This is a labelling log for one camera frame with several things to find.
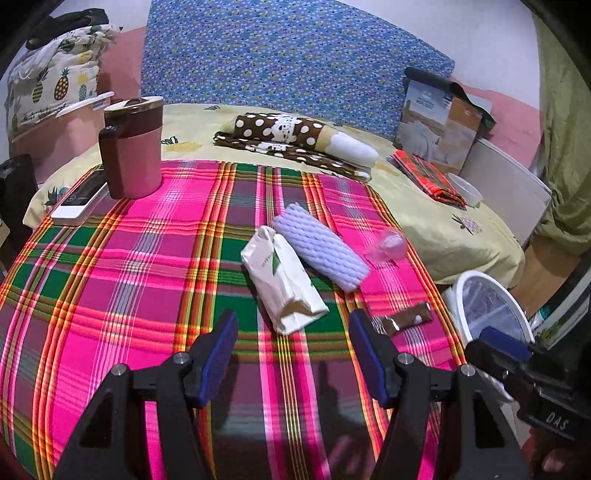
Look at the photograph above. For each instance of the yellow pineapple bedsheet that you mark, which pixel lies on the yellow pineapple bedsheet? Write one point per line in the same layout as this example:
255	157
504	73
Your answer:
461	240

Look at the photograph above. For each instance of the pink lidded cup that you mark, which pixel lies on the pink lidded cup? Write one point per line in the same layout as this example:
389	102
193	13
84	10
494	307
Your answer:
134	161

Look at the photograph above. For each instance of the printed cardboard box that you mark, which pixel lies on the printed cardboard box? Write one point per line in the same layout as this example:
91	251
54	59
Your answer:
434	124

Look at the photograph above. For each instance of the brown polka dot cloth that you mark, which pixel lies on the brown polka dot cloth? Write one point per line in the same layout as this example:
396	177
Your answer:
263	127

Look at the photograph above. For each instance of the person's right hand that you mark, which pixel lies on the person's right hand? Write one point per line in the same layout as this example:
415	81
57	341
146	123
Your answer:
554	461

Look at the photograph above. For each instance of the blue floral mattress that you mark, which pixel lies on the blue floral mattress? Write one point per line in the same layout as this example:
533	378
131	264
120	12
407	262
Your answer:
277	60

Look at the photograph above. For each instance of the purple foam net sleeve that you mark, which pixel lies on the purple foam net sleeve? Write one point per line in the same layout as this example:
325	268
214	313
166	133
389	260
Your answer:
318	247

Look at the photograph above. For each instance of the clear plastic bin liner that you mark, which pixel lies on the clear plastic bin liner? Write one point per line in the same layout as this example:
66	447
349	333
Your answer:
494	309

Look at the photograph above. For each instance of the pink plaid cloth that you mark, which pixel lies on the pink plaid cloth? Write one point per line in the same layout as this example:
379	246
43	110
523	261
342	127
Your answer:
138	286

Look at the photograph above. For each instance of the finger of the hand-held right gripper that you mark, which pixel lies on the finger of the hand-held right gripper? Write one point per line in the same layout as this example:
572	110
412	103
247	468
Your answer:
505	337
489	357

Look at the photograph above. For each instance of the white bowl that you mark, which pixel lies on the white bowl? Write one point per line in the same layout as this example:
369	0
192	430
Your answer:
466	187

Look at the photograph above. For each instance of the folded red green plaid cloth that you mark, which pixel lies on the folded red green plaid cloth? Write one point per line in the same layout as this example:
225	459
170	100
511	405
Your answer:
427	177

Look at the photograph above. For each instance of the clear pink plastic cup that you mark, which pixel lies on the clear pink plastic cup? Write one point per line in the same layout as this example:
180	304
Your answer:
388	244

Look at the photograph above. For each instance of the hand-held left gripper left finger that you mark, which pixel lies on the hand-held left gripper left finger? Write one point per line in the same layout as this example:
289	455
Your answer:
217	355

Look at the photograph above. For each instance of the white plastic panel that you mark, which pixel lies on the white plastic panel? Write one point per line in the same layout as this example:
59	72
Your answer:
508	189

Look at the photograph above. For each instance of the white round waste bin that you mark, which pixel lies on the white round waste bin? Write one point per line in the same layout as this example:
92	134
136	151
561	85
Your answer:
457	300

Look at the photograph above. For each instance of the white phone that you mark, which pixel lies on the white phone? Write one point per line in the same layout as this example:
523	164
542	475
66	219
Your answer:
78	203

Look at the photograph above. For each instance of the black bag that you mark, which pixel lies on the black bag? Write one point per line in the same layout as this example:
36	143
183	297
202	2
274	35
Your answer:
74	21

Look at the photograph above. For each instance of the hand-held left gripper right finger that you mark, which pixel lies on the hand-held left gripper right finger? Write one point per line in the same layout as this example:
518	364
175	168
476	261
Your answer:
369	360

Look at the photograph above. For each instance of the cream paper bag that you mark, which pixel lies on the cream paper bag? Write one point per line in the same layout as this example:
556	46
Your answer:
281	281

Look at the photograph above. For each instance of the green curtain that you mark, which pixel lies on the green curtain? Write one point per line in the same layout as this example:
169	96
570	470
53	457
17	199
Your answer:
563	138

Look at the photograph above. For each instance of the pineapple print pillow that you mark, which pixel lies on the pineapple print pillow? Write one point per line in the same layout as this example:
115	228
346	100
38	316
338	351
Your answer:
51	83

